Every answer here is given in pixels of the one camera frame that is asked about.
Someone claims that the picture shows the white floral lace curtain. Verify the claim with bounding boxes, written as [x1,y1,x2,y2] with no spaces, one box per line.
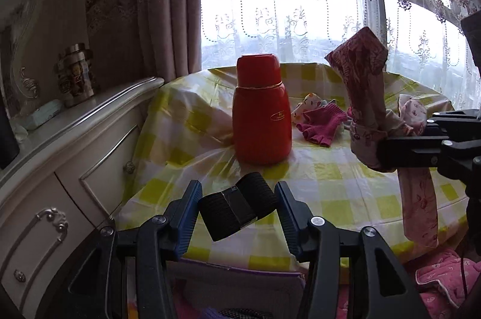
[201,0,481,109]

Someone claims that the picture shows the pink patterned drape curtain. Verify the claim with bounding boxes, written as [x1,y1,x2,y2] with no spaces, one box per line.
[84,0,234,87]

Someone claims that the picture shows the pink floral printed cloth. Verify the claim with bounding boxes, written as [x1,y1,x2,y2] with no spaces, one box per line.
[325,27,440,248]

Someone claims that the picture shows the red thermos bottle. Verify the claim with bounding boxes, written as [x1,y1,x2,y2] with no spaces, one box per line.
[232,55,293,166]

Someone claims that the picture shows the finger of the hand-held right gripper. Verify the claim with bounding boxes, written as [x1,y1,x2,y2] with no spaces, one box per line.
[424,109,481,135]
[377,134,481,189]

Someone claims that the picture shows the black flat object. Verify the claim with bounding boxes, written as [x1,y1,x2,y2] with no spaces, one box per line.
[0,105,20,170]

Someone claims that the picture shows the magenta knitted glove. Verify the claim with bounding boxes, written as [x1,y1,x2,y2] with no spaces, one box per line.
[296,105,348,148]

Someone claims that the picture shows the black sock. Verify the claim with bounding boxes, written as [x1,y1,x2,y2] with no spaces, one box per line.
[198,172,277,242]

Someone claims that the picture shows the black cable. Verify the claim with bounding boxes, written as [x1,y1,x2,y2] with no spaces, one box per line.
[455,239,471,305]

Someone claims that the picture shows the white sock with yellow print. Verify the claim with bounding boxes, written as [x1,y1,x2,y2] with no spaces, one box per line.
[291,93,339,120]

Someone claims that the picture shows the pink cartoon print sock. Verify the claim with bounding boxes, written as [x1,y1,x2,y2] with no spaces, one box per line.
[383,94,428,137]

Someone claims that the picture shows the person's pink quilted clothing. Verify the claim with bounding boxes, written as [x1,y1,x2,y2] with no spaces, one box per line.
[338,248,481,319]

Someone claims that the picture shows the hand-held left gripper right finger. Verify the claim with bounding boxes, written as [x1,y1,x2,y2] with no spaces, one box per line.
[274,181,429,319]

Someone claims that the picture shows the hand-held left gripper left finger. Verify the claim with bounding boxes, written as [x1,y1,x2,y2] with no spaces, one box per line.
[68,179,204,319]

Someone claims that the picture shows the black white houndstooth cloth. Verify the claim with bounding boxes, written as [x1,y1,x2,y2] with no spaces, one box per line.
[218,308,275,319]

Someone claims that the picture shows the yellow checked plastic tablecloth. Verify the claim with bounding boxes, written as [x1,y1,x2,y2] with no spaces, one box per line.
[118,62,470,272]

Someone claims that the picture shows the cream carved sideboard cabinet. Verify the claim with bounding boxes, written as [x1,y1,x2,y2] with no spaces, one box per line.
[0,76,166,305]

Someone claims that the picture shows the pale green glasses case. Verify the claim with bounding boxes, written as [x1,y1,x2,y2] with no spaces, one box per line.
[23,99,63,132]

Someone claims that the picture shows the white purple cardboard box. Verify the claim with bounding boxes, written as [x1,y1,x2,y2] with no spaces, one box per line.
[165,259,307,319]

